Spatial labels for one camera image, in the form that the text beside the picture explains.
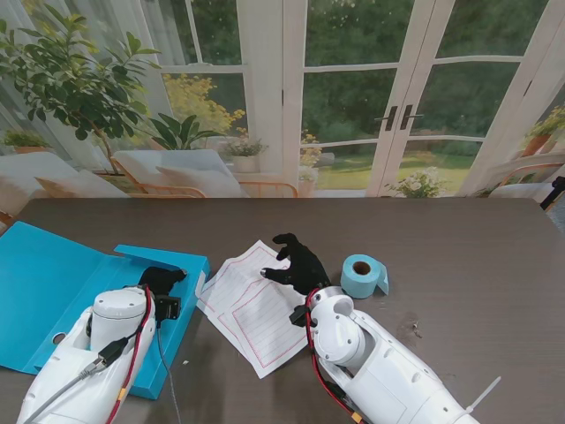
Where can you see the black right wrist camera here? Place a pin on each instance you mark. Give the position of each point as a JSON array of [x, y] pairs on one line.
[[298, 316]]

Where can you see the blue plastic file box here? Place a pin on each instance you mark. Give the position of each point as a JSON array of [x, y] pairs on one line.
[[44, 274]]

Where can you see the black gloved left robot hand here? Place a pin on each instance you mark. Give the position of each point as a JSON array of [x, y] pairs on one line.
[[161, 278]]

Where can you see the black stand at table edge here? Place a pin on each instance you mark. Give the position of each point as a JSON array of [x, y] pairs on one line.
[[557, 190]]

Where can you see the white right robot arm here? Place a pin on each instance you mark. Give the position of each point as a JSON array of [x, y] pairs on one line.
[[375, 362]]

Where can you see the red lined paper sheet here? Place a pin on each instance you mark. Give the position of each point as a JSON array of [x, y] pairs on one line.
[[238, 274], [269, 331], [223, 320]]

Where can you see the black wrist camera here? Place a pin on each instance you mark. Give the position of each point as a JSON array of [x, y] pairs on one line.
[[168, 308], [298, 316]]

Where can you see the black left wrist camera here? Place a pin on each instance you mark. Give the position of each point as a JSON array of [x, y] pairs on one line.
[[168, 308]]

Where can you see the small dark debris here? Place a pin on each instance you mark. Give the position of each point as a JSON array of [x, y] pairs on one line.
[[416, 327]]

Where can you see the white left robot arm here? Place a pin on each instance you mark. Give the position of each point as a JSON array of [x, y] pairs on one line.
[[88, 353]]

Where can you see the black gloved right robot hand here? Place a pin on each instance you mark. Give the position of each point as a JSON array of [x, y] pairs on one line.
[[306, 269]]

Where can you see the light blue label roll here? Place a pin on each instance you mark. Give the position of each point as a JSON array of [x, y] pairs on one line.
[[366, 287]]

